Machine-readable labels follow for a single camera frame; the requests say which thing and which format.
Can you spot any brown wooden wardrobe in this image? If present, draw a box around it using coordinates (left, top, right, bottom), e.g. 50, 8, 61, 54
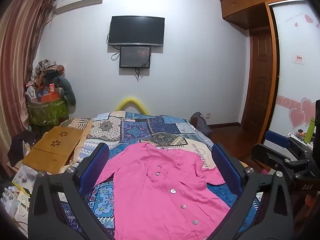
220, 0, 304, 30

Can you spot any dark green plush toy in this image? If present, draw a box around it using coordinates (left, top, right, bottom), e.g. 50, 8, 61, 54
56, 76, 76, 106

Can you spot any white sliding wardrobe door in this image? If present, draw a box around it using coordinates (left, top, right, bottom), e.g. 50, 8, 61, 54
270, 2, 319, 136

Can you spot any orange box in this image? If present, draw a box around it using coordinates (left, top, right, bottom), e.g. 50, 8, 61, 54
36, 83, 60, 103

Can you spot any green bottle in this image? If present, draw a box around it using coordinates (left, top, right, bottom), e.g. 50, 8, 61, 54
304, 117, 315, 144

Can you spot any grey bag on floor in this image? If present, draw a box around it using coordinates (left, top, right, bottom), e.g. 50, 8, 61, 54
190, 112, 212, 137

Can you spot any wooden door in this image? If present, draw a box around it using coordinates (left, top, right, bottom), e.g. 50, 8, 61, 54
241, 29, 273, 140

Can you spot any wooden folding lap table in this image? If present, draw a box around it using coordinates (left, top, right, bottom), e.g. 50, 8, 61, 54
22, 126, 82, 174

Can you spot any dark clothing on floor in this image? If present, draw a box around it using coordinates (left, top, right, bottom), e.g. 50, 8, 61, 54
8, 131, 41, 166

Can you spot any yellow foam tube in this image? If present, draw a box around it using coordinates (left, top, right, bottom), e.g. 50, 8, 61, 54
116, 97, 149, 115

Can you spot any floral clothes pile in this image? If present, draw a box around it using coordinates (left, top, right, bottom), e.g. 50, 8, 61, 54
29, 59, 65, 87

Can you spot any large wall television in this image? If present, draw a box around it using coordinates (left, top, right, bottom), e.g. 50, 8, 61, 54
108, 16, 165, 46

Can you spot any green storage basket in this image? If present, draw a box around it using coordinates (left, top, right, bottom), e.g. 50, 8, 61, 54
27, 98, 69, 126

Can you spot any patchwork patterned bedspread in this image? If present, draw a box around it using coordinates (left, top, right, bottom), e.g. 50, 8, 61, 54
59, 111, 261, 236

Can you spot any pink knit cardigan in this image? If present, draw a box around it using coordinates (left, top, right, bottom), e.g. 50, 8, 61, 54
97, 142, 229, 239

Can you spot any paper clutter pile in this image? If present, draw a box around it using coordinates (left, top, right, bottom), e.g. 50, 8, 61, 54
1, 165, 37, 238

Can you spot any striped pink curtain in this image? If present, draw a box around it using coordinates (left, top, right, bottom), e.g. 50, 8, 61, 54
1, 0, 55, 176

